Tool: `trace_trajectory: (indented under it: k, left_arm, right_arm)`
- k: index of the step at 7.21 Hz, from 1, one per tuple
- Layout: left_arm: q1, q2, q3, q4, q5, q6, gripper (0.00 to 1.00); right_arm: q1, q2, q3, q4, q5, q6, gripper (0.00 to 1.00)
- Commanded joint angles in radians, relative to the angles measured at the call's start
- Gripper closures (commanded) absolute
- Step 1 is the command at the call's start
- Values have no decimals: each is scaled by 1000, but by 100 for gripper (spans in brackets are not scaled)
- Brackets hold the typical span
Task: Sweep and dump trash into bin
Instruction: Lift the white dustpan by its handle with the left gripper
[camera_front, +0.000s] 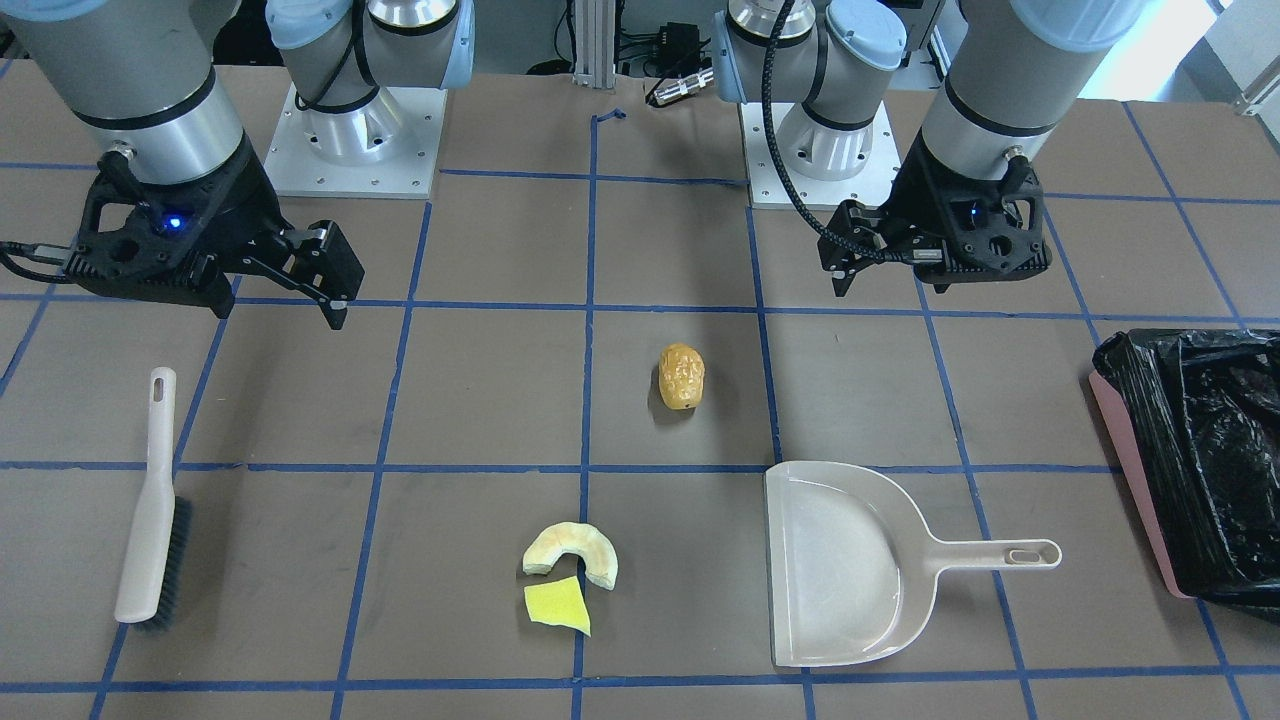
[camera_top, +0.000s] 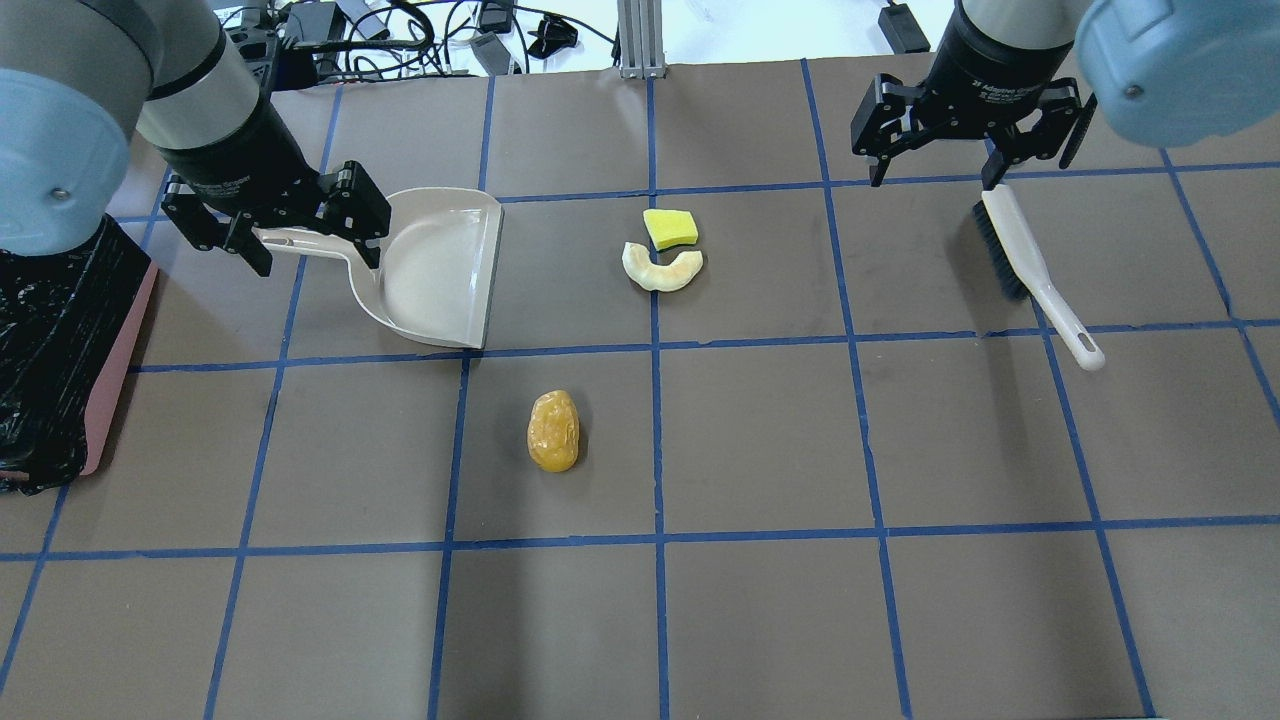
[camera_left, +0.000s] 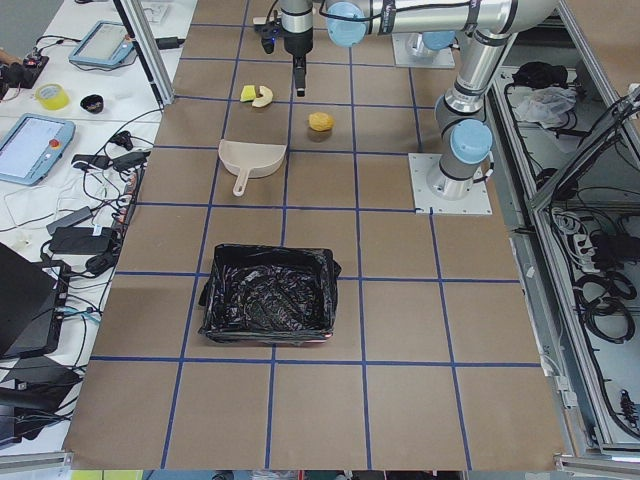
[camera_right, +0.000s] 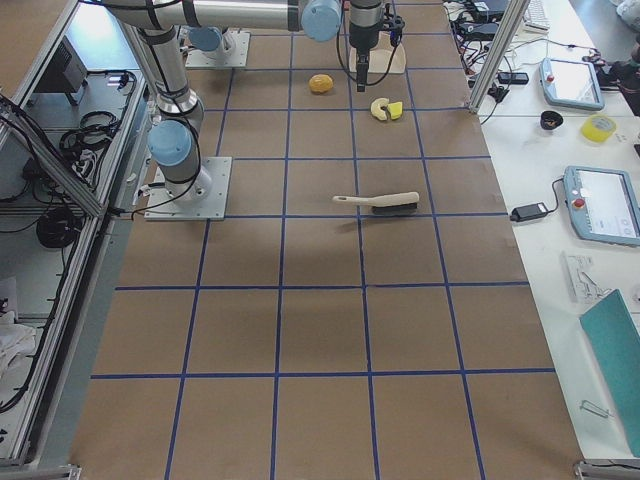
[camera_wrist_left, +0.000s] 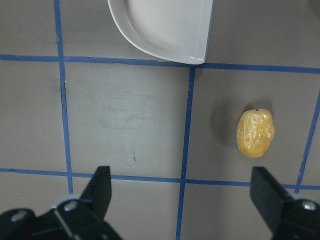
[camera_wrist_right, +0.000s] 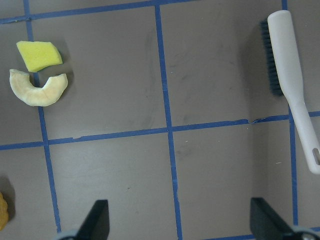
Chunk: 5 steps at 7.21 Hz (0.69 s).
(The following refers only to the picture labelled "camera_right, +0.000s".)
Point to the white cloth rag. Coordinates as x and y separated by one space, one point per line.
17 341

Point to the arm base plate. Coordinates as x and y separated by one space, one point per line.
207 199
231 53

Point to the beige hand brush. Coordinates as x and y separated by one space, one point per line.
398 203

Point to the near teach pendant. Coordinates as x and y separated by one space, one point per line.
602 205

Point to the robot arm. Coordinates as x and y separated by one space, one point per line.
365 20
174 142

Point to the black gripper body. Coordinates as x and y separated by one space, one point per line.
361 35

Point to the aluminium frame post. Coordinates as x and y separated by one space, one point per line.
505 33

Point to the black power adapter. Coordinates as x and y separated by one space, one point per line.
529 212

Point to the curved bread piece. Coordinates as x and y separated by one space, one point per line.
378 109

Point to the beige plastic dustpan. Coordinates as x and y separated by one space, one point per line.
383 55

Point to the brown bread roll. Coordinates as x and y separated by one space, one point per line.
320 84

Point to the far teach pendant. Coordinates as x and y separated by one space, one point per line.
571 84

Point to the teach pendant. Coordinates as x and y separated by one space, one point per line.
602 205
571 84

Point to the teal folder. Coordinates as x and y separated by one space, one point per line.
614 341

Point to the yellow tape roll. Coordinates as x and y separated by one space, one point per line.
598 128

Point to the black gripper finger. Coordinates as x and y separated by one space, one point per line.
358 67
364 71

